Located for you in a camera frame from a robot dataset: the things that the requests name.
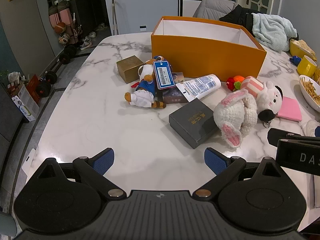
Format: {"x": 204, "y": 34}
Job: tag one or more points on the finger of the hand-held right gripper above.
{"x": 277, "y": 133}

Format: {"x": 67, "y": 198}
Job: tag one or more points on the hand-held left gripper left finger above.
{"x": 103, "y": 161}

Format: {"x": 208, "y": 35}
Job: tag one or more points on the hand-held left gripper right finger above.
{"x": 215, "y": 161}

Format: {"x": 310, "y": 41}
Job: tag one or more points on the pink pad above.
{"x": 290, "y": 108}

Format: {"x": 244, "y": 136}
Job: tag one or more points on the white plush doll striped hat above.
{"x": 268, "y": 96}

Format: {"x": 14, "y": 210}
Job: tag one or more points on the plush tiger with blue tag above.
{"x": 143, "y": 97}

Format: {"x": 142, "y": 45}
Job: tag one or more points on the gold square box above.
{"x": 128, "y": 68}

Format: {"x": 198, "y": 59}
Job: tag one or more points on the orange cardboard box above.
{"x": 200, "y": 55}

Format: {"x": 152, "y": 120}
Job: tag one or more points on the dark grey gift box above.
{"x": 192, "y": 122}

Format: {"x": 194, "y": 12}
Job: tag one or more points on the white crochet bunny hat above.
{"x": 235, "y": 112}

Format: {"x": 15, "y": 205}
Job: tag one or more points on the white bowl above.
{"x": 303, "y": 93}

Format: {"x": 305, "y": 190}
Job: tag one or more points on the pile of fries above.
{"x": 312, "y": 87}

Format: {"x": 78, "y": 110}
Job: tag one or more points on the red orange crochet toy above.
{"x": 233, "y": 82}

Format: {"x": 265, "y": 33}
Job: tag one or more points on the yellow mug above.
{"x": 306, "y": 67}

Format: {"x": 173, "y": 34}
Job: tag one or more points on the white paper sheet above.
{"x": 28, "y": 163}

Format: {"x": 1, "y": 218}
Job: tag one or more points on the small blue object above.
{"x": 295, "y": 60}

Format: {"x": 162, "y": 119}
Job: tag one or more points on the dark booklet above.
{"x": 175, "y": 97}

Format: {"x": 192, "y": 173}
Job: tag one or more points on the white squeeze tube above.
{"x": 200, "y": 86}

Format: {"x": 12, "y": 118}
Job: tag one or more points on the yellow bowl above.
{"x": 298, "y": 50}

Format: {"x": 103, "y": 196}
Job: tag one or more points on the white blue cardboard box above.
{"x": 25, "y": 103}

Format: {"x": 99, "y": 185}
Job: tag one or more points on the black dumbbell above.
{"x": 67, "y": 53}
{"x": 47, "y": 80}

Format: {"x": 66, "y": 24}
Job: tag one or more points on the red cardboard box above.
{"x": 33, "y": 88}

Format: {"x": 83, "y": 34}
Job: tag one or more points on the light blue fleece blanket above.
{"x": 272, "y": 30}

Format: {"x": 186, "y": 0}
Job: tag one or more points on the white sneaker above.
{"x": 86, "y": 44}
{"x": 101, "y": 26}

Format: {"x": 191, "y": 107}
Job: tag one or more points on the black jacket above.
{"x": 237, "y": 15}

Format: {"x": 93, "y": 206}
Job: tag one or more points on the worn patterned ball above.
{"x": 64, "y": 38}

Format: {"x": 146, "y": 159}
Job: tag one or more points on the orange basketball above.
{"x": 60, "y": 27}

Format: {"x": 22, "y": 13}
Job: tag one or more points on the grey down jacket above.
{"x": 212, "y": 6}

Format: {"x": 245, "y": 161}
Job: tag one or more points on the black cabinet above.
{"x": 90, "y": 12}

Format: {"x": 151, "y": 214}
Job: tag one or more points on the pink sports bag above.
{"x": 65, "y": 12}
{"x": 53, "y": 17}

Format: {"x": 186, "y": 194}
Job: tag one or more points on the white wall outlet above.
{"x": 143, "y": 28}

